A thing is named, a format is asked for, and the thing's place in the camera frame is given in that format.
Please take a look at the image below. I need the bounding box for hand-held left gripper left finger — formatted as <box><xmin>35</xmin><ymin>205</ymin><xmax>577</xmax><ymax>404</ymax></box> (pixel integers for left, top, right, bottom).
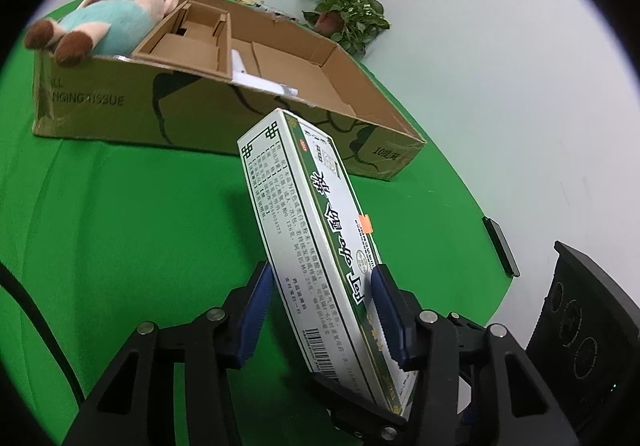
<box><xmin>62</xmin><ymin>260</ymin><xmax>275</xmax><ymax>446</ymax></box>

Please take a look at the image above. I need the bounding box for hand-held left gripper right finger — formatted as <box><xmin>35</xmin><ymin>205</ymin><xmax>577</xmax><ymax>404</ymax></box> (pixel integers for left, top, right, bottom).
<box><xmin>312</xmin><ymin>263</ymin><xmax>581</xmax><ymax>446</ymax></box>

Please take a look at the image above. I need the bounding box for green and white medicine box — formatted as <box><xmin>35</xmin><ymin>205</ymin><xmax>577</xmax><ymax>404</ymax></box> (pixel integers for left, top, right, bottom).
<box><xmin>236</xmin><ymin>108</ymin><xmax>418</xmax><ymax>416</ymax></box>

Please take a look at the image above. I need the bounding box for cardboard box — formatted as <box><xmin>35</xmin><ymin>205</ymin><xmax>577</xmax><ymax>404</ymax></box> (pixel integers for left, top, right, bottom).
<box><xmin>31</xmin><ymin>0</ymin><xmax>428</xmax><ymax>182</ymax></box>

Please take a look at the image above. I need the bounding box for white tube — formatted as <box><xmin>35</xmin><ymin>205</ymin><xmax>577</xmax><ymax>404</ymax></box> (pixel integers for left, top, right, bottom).
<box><xmin>231</xmin><ymin>50</ymin><xmax>300</xmax><ymax>97</ymax></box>

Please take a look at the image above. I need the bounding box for pig plush toy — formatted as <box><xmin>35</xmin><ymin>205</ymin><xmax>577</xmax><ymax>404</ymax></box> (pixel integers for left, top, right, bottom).
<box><xmin>25</xmin><ymin>0</ymin><xmax>182</xmax><ymax>66</ymax></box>

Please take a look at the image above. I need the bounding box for black flat device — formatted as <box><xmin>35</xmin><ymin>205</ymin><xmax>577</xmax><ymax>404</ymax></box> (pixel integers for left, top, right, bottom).
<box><xmin>482</xmin><ymin>215</ymin><xmax>521</xmax><ymax>278</ymax></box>

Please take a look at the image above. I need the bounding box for small plant in brown pot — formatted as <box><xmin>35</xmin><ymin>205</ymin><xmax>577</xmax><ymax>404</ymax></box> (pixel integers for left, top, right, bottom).
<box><xmin>302</xmin><ymin>0</ymin><xmax>391</xmax><ymax>60</ymax></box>

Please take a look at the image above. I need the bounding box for black cable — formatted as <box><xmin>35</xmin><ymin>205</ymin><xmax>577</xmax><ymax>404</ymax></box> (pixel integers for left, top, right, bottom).
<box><xmin>0</xmin><ymin>262</ymin><xmax>86</xmax><ymax>404</ymax></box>

